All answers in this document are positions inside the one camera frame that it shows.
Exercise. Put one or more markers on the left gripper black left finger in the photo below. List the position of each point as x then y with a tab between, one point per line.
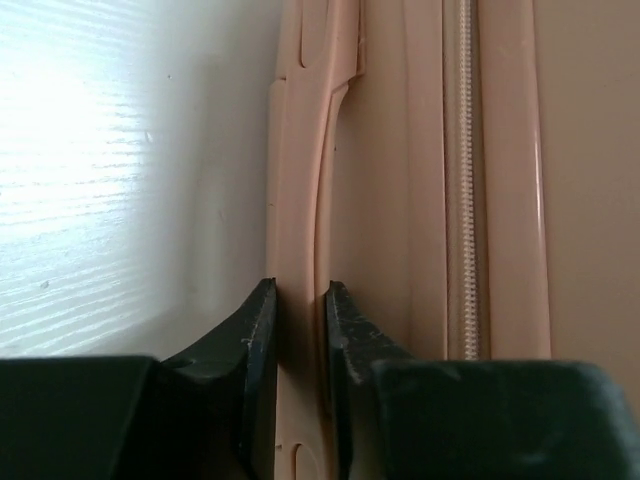
207	412

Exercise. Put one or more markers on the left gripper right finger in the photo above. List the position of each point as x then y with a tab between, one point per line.
526	419

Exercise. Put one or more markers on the pink hard-shell suitcase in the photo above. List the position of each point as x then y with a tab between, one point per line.
469	170

